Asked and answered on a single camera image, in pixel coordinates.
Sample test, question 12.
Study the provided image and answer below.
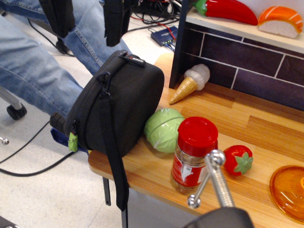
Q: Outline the black floor cable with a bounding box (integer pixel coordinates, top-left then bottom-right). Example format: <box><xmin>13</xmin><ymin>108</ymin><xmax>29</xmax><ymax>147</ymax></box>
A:
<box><xmin>0</xmin><ymin>120</ymin><xmax>76</xmax><ymax>178</ymax></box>

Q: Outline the office chair caster wheel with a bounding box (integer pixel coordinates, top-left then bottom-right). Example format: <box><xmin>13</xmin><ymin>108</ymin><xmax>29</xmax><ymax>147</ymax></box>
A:
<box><xmin>7</xmin><ymin>103</ymin><xmax>27</xmax><ymax>120</ymax></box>

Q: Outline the black clamp body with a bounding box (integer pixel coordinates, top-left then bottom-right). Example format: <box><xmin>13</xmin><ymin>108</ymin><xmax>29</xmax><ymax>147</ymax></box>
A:
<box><xmin>184</xmin><ymin>207</ymin><xmax>254</xmax><ymax>228</ymax></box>

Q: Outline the green toy cabbage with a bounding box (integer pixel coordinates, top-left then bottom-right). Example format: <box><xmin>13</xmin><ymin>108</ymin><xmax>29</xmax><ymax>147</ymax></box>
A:
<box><xmin>144</xmin><ymin>108</ymin><xmax>185</xmax><ymax>153</ymax></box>

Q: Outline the red toy chili pepper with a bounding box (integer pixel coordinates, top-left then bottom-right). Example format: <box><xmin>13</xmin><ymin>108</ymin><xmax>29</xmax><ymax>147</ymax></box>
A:
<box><xmin>192</xmin><ymin>0</ymin><xmax>258</xmax><ymax>26</ymax></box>

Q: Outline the orange plastic lid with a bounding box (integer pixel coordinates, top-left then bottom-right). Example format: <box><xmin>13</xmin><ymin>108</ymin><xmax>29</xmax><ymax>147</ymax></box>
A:
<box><xmin>269</xmin><ymin>165</ymin><xmax>304</xmax><ymax>224</ymax></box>

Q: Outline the toy ice cream cone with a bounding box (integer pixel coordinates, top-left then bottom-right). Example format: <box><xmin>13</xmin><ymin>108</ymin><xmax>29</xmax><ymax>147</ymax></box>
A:
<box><xmin>169</xmin><ymin>64</ymin><xmax>210</xmax><ymax>105</ymax></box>

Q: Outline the toy salmon sushi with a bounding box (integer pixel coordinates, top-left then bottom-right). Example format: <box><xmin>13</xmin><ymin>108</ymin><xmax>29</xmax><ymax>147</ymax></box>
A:
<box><xmin>258</xmin><ymin>6</ymin><xmax>304</xmax><ymax>38</ymax></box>

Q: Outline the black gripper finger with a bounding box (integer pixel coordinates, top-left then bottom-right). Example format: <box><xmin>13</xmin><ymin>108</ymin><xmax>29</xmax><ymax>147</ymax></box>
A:
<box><xmin>39</xmin><ymin>0</ymin><xmax>76</xmax><ymax>38</ymax></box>
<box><xmin>103</xmin><ymin>0</ymin><xmax>133</xmax><ymax>47</ymax></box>

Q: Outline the person's leg in jeans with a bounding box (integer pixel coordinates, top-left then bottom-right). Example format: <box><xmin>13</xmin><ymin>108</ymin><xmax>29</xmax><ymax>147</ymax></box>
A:
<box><xmin>0</xmin><ymin>0</ymin><xmax>128</xmax><ymax>117</ymax></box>

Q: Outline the red toy strawberry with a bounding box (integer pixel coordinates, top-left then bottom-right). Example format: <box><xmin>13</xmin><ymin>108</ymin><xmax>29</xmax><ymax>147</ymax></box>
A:
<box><xmin>224</xmin><ymin>145</ymin><xmax>253</xmax><ymax>176</ymax></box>

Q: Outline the silver metal clamp screw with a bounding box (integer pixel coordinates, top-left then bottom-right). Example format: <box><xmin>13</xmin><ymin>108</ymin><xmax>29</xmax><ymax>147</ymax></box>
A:
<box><xmin>187</xmin><ymin>150</ymin><xmax>235</xmax><ymax>209</ymax></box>

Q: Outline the dark brick pattern shelf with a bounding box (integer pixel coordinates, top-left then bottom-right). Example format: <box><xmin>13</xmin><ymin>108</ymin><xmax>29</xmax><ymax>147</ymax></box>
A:
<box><xmin>169</xmin><ymin>0</ymin><xmax>304</xmax><ymax>110</ymax></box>

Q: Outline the tangle of cables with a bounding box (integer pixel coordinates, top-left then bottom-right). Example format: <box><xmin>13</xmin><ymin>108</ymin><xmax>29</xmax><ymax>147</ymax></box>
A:
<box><xmin>129</xmin><ymin>0</ymin><xmax>183</xmax><ymax>33</ymax></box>

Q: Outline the black zipper camera bag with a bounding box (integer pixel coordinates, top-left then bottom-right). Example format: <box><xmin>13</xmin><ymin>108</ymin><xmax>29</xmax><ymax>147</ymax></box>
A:
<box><xmin>64</xmin><ymin>50</ymin><xmax>164</xmax><ymax>210</ymax></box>

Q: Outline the blue network switch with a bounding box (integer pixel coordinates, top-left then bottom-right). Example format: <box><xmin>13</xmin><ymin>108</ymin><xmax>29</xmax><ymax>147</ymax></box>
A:
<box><xmin>151</xmin><ymin>26</ymin><xmax>178</xmax><ymax>46</ymax></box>

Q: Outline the small silver metal knob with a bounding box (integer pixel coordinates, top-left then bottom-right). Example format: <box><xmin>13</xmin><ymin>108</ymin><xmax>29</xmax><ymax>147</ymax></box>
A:
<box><xmin>0</xmin><ymin>137</ymin><xmax>10</xmax><ymax>145</ymax></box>

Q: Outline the black table leg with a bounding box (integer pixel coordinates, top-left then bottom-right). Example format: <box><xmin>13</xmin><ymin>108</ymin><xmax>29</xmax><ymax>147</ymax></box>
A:
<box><xmin>103</xmin><ymin>177</ymin><xmax>111</xmax><ymax>206</ymax></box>

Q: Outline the red lid spice jar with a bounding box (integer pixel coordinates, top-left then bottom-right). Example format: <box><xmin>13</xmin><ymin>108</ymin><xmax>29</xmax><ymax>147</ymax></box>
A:
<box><xmin>170</xmin><ymin>117</ymin><xmax>219</xmax><ymax>195</ymax></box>

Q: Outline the blue clamp with black grip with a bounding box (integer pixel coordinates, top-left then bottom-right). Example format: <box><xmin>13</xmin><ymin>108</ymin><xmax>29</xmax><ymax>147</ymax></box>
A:
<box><xmin>49</xmin><ymin>112</ymin><xmax>89</xmax><ymax>154</ymax></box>

